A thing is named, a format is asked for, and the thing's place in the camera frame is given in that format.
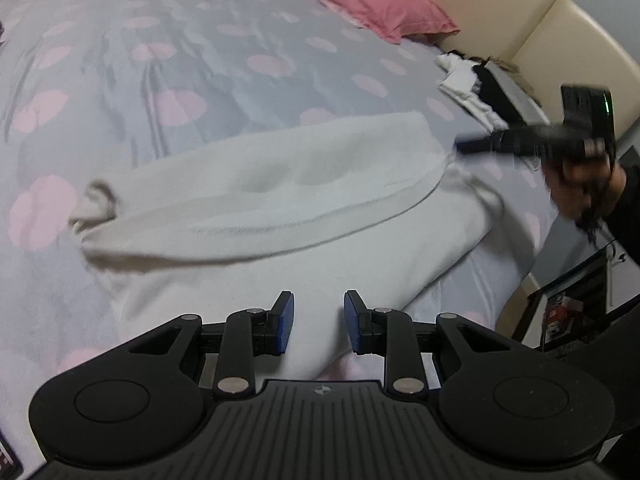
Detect beige padded headboard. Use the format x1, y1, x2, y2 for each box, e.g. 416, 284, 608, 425
417, 0, 640, 142

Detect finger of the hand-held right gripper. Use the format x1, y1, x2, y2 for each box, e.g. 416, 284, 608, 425
456, 131, 507, 157

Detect dark side furniture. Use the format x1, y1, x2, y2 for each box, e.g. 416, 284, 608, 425
510, 244, 640, 357

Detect white folded garment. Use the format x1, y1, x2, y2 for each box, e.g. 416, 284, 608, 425
434, 52, 512, 132

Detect smartphone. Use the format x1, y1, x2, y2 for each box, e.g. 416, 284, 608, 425
0, 429, 24, 477

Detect black folded garment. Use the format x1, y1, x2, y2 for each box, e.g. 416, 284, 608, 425
471, 61, 527, 127

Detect grey folded garment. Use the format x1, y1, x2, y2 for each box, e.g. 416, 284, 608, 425
486, 59, 544, 122

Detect person's right forearm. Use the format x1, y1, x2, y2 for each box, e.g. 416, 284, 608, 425
600, 145, 640, 241

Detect bed with pink dotted sheet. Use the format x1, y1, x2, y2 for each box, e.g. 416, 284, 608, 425
0, 0, 567, 462

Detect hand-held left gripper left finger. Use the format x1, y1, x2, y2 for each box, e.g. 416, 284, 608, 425
130, 290, 296, 402

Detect white sweater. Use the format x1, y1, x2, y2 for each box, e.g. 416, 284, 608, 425
67, 110, 506, 382

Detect person's right hand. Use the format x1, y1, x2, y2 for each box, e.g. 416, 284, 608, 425
541, 156, 628, 224

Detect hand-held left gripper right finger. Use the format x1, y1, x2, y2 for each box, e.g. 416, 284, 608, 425
342, 289, 512, 402

